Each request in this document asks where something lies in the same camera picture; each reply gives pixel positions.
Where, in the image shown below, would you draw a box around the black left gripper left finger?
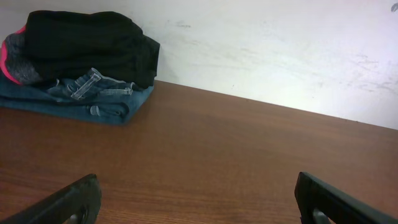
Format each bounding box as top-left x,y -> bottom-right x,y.
1,174 -> 102,224

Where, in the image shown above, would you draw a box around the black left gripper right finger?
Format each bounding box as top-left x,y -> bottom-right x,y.
294,172 -> 397,224

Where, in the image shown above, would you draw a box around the folded blue jeans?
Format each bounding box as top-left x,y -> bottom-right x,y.
1,68 -> 154,124

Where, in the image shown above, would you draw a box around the grey garment with pink trim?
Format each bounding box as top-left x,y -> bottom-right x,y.
1,26 -> 44,85

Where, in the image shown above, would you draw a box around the folded black garment on pile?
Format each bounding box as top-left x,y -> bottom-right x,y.
24,11 -> 160,88

